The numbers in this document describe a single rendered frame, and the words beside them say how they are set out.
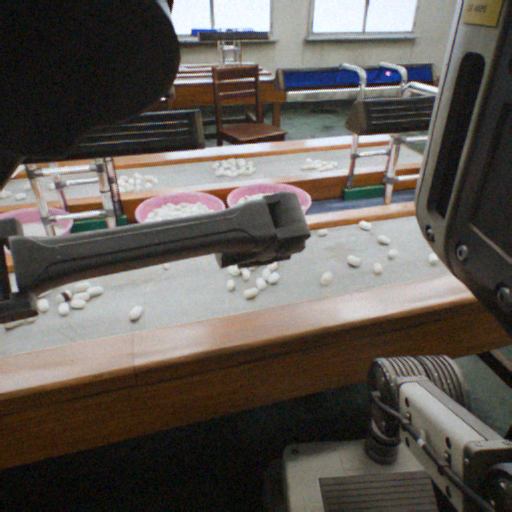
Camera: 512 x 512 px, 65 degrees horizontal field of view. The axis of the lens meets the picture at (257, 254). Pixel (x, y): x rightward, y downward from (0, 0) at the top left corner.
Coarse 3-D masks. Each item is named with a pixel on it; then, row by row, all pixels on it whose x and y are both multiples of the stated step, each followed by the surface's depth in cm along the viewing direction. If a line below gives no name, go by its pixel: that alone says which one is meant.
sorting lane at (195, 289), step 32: (384, 224) 120; (416, 224) 120; (320, 256) 104; (384, 256) 104; (416, 256) 104; (64, 288) 93; (128, 288) 93; (160, 288) 93; (192, 288) 93; (224, 288) 93; (288, 288) 93; (320, 288) 93; (352, 288) 93; (64, 320) 83; (96, 320) 83; (128, 320) 83; (160, 320) 83; (192, 320) 83; (0, 352) 75
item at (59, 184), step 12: (108, 168) 121; (60, 180) 119; (72, 180) 120; (84, 180) 121; (96, 180) 122; (108, 180) 123; (60, 192) 120; (60, 204) 122; (120, 204) 128; (120, 216) 129; (72, 228) 127; (84, 228) 128; (96, 228) 129
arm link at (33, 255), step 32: (288, 192) 57; (0, 224) 44; (160, 224) 50; (192, 224) 51; (224, 224) 52; (256, 224) 54; (288, 224) 56; (32, 256) 43; (64, 256) 45; (96, 256) 46; (128, 256) 47; (160, 256) 49; (192, 256) 53; (32, 288) 43; (0, 320) 43
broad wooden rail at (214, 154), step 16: (256, 144) 180; (272, 144) 180; (288, 144) 180; (304, 144) 180; (320, 144) 180; (336, 144) 181; (368, 144) 184; (384, 144) 187; (128, 160) 162; (144, 160) 162; (160, 160) 162; (176, 160) 164; (192, 160) 165; (208, 160) 167; (224, 160) 169; (16, 176) 150
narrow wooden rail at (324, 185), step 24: (360, 168) 154; (384, 168) 154; (408, 168) 154; (144, 192) 134; (168, 192) 134; (216, 192) 137; (264, 192) 142; (312, 192) 148; (336, 192) 150; (96, 216) 130
